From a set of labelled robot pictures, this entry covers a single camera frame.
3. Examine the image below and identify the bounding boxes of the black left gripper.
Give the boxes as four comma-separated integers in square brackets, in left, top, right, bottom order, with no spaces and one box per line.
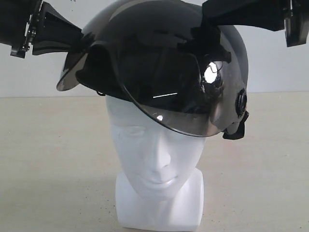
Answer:
[10,0,82,58]

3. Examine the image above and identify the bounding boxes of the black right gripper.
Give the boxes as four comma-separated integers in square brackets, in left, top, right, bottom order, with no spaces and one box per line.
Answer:
[202,0,309,47]

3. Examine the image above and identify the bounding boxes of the black helmet with tinted visor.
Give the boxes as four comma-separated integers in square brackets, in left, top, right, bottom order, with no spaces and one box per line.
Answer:
[56,0,249,140]

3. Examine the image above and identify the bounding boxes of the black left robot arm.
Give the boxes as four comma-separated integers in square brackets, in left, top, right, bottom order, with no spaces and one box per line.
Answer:
[0,0,82,58]

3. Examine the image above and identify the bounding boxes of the white mannequin head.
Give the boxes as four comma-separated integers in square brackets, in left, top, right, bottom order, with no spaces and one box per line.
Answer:
[106,96,205,232]

